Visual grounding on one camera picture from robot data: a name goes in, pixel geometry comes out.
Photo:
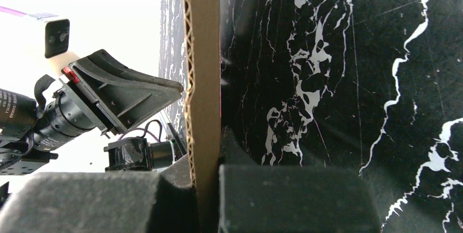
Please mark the brown cardboard box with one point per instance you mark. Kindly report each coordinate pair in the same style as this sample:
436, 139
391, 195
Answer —
203, 105

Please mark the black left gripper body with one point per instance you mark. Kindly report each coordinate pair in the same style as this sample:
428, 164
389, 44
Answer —
32, 129

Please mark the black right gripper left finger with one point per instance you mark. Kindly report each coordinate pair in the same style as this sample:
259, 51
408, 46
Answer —
131, 201

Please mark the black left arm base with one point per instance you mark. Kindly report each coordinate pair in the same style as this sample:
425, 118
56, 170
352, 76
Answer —
156, 148

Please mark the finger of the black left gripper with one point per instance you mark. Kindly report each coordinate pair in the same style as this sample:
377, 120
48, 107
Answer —
118, 98

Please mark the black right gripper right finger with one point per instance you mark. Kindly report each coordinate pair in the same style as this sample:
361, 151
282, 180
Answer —
262, 198

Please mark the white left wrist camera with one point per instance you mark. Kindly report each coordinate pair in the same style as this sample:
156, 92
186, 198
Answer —
43, 38

